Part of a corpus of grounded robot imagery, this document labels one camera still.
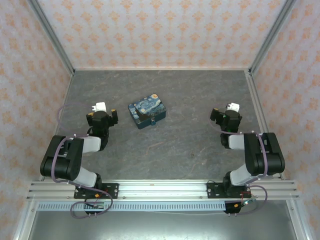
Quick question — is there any wide aluminium mounting rail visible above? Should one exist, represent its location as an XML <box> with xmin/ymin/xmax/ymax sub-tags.
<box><xmin>26</xmin><ymin>180</ymin><xmax>300</xmax><ymax>201</ymax></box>

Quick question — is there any aluminium table side rail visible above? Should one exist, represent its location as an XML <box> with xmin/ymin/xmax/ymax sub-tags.
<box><xmin>244</xmin><ymin>69</ymin><xmax>286</xmax><ymax>181</ymax></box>

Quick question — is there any grey sheet metal panel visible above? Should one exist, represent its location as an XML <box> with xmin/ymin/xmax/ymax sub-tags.
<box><xmin>27</xmin><ymin>211</ymin><xmax>301</xmax><ymax>240</ymax></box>

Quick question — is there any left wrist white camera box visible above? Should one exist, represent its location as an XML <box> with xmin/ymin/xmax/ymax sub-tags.
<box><xmin>91</xmin><ymin>101</ymin><xmax>108</xmax><ymax>113</ymax></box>

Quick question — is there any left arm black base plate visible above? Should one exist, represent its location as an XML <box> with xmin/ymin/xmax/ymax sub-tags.
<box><xmin>73</xmin><ymin>183</ymin><xmax>120</xmax><ymax>200</ymax></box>

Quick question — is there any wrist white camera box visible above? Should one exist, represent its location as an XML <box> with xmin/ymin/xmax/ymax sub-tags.
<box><xmin>91</xmin><ymin>101</ymin><xmax>108</xmax><ymax>113</ymax></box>
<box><xmin>224</xmin><ymin>102</ymin><xmax>241</xmax><ymax>113</ymax></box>

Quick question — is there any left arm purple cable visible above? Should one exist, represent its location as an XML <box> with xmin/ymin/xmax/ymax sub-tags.
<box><xmin>51</xmin><ymin>103</ymin><xmax>114</xmax><ymax>219</ymax></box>

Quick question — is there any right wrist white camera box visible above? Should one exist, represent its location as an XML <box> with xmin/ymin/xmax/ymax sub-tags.
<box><xmin>224</xmin><ymin>102</ymin><xmax>241</xmax><ymax>113</ymax></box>

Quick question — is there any starry night painted tin box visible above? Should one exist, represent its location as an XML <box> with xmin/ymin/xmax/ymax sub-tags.
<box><xmin>127</xmin><ymin>93</ymin><xmax>168</xmax><ymax>130</ymax></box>

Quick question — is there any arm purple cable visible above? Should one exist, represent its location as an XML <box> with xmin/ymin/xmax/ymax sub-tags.
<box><xmin>208</xmin><ymin>102</ymin><xmax>270</xmax><ymax>216</ymax></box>
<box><xmin>51</xmin><ymin>103</ymin><xmax>114</xmax><ymax>219</ymax></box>

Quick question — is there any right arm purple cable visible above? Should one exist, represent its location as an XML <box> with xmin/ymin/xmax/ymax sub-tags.
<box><xmin>208</xmin><ymin>102</ymin><xmax>270</xmax><ymax>216</ymax></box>

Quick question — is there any slotted grey cable duct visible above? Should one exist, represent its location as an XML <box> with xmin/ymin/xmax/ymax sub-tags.
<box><xmin>37</xmin><ymin>201</ymin><xmax>227</xmax><ymax>212</ymax></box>

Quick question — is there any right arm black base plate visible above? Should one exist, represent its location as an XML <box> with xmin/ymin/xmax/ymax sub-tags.
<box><xmin>206</xmin><ymin>181</ymin><xmax>252</xmax><ymax>200</ymax></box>

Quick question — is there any aluminium frame post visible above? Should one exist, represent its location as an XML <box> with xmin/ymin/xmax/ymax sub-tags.
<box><xmin>12</xmin><ymin>199</ymin><xmax>38</xmax><ymax>240</ymax></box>
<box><xmin>248</xmin><ymin>0</ymin><xmax>297</xmax><ymax>76</ymax></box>
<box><xmin>26</xmin><ymin>0</ymin><xmax>76</xmax><ymax>76</ymax></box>
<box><xmin>284</xmin><ymin>199</ymin><xmax>315</xmax><ymax>240</ymax></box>

